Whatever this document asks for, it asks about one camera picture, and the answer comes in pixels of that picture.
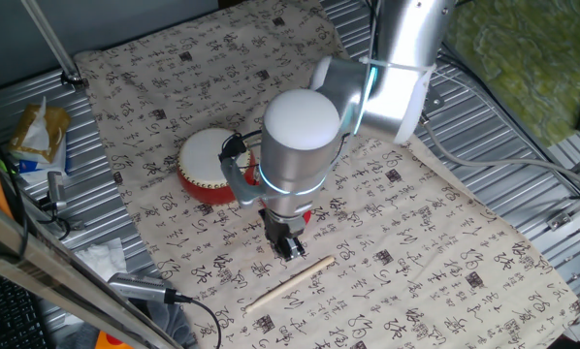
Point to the small silver camera on mount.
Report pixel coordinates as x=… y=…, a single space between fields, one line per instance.
x=56 y=186

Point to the yellow tissue pack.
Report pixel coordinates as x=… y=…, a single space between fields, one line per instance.
x=38 y=136

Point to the aluminium frame bar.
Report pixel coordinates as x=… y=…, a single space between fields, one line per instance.
x=52 y=276

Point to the wooden drumstick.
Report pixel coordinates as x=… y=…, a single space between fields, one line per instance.
x=290 y=283

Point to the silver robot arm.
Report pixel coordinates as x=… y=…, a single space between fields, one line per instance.
x=299 y=160

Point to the white crumpled tissue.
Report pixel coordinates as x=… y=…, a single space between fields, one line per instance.
x=103 y=259

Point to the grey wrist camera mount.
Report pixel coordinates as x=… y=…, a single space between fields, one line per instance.
x=241 y=189

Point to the red drum with white skin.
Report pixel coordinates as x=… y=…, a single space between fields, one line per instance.
x=198 y=160

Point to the grey metal pole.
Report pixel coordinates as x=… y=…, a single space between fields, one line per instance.
x=52 y=43

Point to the aluminium profile bracket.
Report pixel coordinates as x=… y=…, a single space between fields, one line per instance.
x=576 y=206

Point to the green yellow mat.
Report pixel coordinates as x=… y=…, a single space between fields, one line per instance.
x=523 y=63

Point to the black keyboard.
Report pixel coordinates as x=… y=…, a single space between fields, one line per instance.
x=4 y=315

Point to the beige calligraphy print cloth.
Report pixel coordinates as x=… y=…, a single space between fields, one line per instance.
x=367 y=271

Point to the orange emergency stop box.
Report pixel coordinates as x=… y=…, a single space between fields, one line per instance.
x=108 y=341

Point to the long silver camera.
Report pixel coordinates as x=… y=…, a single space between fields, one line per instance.
x=139 y=288

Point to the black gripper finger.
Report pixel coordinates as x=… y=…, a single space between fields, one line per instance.
x=296 y=248
x=279 y=247

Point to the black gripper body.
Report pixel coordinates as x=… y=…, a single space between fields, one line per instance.
x=282 y=228

